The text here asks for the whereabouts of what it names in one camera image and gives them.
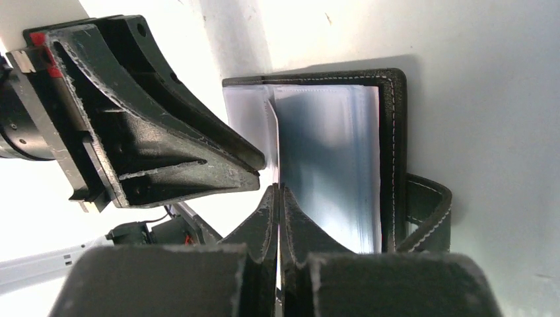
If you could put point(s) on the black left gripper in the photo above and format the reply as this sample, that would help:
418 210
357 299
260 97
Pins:
68 99

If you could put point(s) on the black leather card holder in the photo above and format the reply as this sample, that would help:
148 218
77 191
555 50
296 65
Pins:
338 141

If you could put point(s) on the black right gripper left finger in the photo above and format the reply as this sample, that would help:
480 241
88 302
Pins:
234 277

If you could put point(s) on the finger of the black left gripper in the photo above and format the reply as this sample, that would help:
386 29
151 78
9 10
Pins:
131 42

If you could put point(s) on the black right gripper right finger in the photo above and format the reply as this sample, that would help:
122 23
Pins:
320 277

